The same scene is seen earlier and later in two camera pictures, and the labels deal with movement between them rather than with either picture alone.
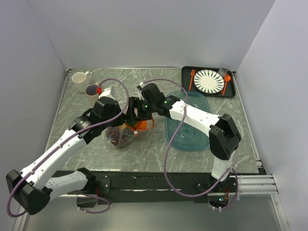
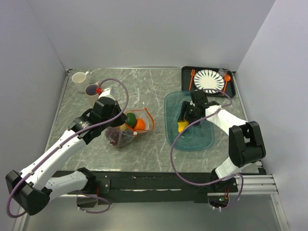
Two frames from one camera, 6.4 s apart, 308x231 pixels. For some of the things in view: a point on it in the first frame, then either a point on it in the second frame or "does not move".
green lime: (132, 123) does not move
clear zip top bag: (121, 135) does not move
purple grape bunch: (113, 133) does not move
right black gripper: (134, 102) -> (186, 107)
